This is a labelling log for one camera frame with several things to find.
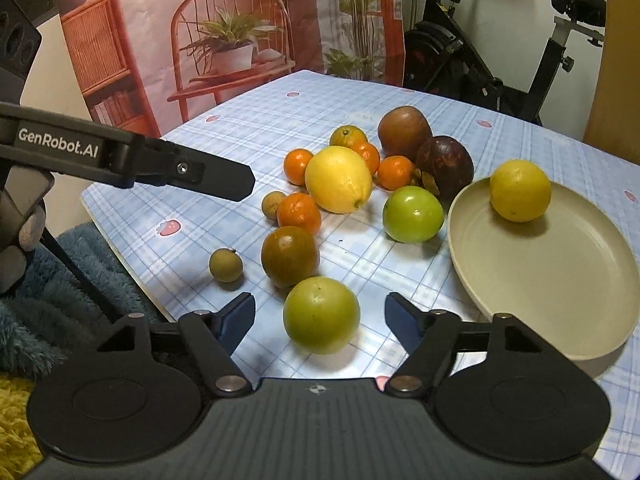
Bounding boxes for black metal rod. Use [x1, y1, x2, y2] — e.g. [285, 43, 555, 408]
[40, 227, 173, 325]

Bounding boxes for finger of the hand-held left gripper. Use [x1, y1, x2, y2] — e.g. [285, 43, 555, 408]
[134, 136, 257, 204]

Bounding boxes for brownish green orange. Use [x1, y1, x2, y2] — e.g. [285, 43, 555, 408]
[260, 225, 321, 289]

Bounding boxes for yellow wooden board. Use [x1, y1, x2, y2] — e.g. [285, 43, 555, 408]
[582, 0, 640, 161]

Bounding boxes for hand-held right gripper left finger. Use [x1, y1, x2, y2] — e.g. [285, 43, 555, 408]
[95, 291, 257, 397]

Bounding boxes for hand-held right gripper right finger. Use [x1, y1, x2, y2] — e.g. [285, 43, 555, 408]
[384, 291, 546, 397]

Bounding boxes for person's left hand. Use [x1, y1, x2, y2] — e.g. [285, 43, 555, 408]
[0, 165, 55, 296]

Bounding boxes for small orange tangerine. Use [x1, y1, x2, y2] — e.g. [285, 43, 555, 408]
[276, 192, 322, 235]
[350, 141, 382, 176]
[376, 155, 416, 192]
[283, 148, 316, 187]

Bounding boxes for brown round fruit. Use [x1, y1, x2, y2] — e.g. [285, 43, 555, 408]
[377, 106, 434, 162]

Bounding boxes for pink printed backdrop poster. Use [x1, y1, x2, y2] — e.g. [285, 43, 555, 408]
[47, 0, 406, 138]

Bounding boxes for dark purple round fruit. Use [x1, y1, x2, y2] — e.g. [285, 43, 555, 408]
[414, 136, 475, 202]

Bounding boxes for large yellow lemon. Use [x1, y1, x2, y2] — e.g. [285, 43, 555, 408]
[304, 145, 375, 215]

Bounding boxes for black exercise bike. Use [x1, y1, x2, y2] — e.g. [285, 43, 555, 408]
[402, 0, 608, 128]

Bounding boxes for teal fluffy blanket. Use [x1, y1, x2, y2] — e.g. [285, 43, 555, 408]
[0, 222, 176, 378]

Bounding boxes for beige round plate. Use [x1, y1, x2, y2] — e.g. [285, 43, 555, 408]
[446, 177, 640, 361]

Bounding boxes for small brown longan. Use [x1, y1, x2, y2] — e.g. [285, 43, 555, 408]
[261, 190, 288, 221]
[208, 248, 244, 283]

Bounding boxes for green-tinged orange tangerine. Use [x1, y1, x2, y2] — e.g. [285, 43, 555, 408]
[329, 125, 369, 150]

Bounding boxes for dried brown leaves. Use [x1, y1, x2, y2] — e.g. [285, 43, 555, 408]
[411, 167, 441, 197]

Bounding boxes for round yellow lemon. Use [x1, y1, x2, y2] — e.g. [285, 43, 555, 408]
[489, 159, 552, 223]

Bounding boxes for green round fruit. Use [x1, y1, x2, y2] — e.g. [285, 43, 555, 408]
[282, 276, 362, 356]
[382, 185, 445, 245]

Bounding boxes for yellow fluffy rug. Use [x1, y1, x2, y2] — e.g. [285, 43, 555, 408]
[0, 375, 43, 480]

